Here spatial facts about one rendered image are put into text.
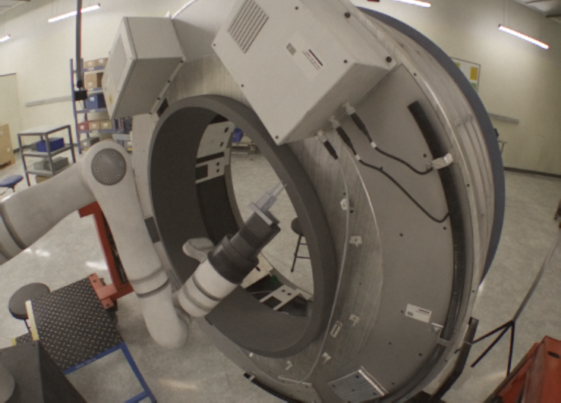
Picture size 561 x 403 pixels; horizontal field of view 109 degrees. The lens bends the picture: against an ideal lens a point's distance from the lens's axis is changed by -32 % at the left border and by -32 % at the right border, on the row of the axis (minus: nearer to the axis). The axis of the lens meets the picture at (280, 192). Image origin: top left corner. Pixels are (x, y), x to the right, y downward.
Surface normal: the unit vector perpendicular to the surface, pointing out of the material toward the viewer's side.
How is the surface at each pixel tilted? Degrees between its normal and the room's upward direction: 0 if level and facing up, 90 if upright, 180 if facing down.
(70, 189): 64
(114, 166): 68
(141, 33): 55
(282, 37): 90
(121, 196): 73
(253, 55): 90
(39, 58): 90
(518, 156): 90
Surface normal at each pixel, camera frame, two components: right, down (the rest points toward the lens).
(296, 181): 0.58, -0.40
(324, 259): 0.71, -0.03
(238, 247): -0.04, -0.24
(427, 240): -0.67, 0.27
